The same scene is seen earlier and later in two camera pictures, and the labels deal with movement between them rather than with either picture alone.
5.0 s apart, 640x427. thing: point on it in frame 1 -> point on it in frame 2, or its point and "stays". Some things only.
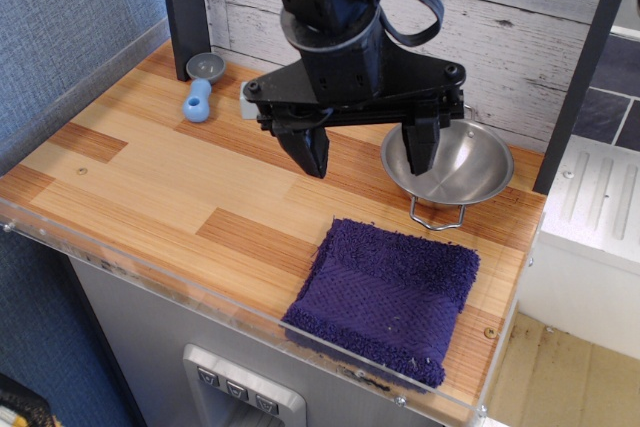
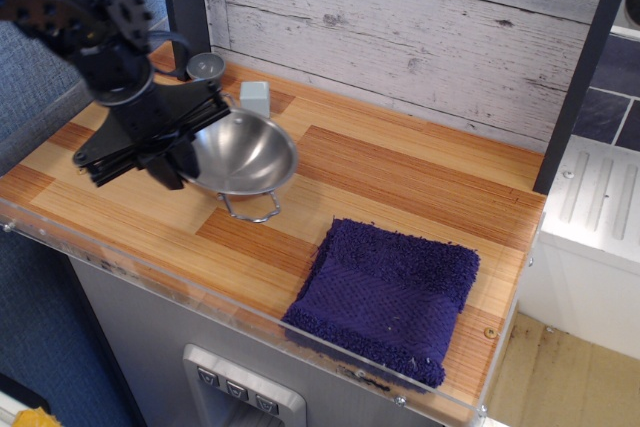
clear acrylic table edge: (275, 338) stays
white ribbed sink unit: (585, 275) stays
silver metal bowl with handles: (472, 164) -> (244, 153)
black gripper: (367, 84) -> (164, 114)
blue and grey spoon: (202, 70) stays
